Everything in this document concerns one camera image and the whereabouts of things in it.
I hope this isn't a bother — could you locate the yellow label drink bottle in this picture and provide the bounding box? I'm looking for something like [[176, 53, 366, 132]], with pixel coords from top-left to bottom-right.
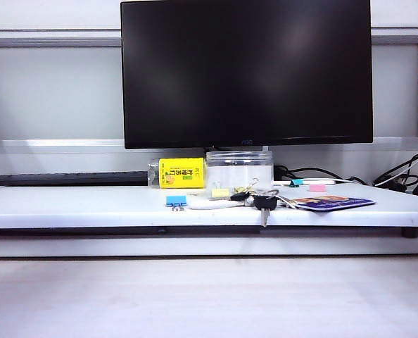
[[146, 157, 208, 190]]

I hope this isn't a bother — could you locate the clear plastic jar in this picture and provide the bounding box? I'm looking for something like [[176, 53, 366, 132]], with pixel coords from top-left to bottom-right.
[[205, 150, 274, 199]]

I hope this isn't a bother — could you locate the blue binder clip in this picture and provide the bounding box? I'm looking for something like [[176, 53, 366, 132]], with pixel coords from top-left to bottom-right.
[[165, 195, 188, 212]]

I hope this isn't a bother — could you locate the black AOC monitor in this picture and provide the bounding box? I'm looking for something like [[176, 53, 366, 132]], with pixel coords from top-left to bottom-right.
[[120, 0, 374, 152]]

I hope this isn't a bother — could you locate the white desk riser board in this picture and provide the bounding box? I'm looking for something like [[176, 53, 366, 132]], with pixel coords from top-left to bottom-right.
[[0, 184, 418, 230]]

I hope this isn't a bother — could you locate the purple orange card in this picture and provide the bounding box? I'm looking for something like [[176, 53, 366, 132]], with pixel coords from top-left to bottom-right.
[[293, 194, 376, 213]]

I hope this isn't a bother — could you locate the black keyboard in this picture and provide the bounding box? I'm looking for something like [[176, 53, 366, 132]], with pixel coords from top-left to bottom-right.
[[0, 170, 148, 187]]

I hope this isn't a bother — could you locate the white USB cable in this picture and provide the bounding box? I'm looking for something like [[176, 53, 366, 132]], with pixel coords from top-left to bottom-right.
[[334, 149, 418, 187]]

